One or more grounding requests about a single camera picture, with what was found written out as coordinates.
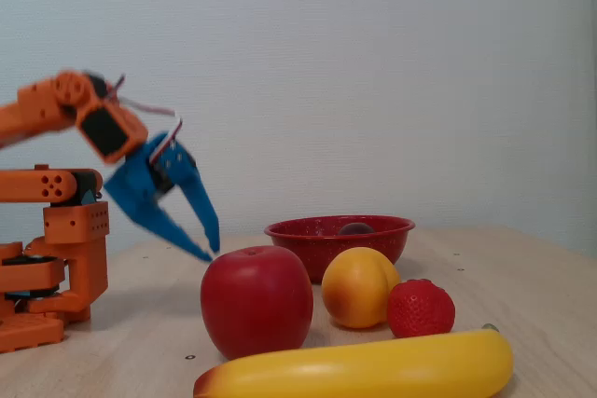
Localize yellow banana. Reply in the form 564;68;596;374
192;323;515;398

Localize dark purple plum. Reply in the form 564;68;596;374
337;222;377;237

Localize orange yellow peach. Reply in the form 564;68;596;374
321;246;402;330

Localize red speckled bowl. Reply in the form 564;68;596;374
263;214;417;284

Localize red apple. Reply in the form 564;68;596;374
200;244;314;362

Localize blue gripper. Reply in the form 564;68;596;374
103;131;222;264

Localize red strawberry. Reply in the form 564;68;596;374
385;278;457;339

